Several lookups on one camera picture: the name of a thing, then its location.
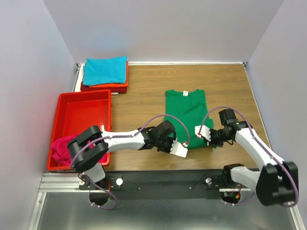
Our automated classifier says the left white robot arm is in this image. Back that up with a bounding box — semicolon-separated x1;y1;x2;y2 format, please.
67;121;181;189

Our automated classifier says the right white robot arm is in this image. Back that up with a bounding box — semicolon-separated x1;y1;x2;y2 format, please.
195;106;299;207

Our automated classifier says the folded orange t-shirt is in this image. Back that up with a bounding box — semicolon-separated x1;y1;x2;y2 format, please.
89;61;130;88

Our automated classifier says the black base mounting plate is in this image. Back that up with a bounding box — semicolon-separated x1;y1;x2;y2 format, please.
79;170;246;203

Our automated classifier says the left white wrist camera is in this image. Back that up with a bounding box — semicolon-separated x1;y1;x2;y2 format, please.
170;140;188;158

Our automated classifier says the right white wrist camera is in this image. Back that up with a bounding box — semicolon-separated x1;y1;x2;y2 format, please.
194;125;211;142

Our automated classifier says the crumpled magenta t-shirt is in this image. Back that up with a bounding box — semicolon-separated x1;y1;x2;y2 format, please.
50;134;108;166

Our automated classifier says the folded blue t-shirt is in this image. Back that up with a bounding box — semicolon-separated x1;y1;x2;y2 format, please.
83;56;127;86

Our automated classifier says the folded dark red t-shirt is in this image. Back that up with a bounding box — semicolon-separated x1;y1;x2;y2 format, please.
80;83;127;93

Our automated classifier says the red plastic bin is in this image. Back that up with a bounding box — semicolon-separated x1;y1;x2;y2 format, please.
47;89;112;171

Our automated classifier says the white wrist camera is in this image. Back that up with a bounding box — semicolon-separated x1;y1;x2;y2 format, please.
194;125;211;142
170;140;188;158

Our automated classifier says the green t-shirt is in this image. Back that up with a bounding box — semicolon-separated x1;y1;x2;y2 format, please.
165;90;208;150

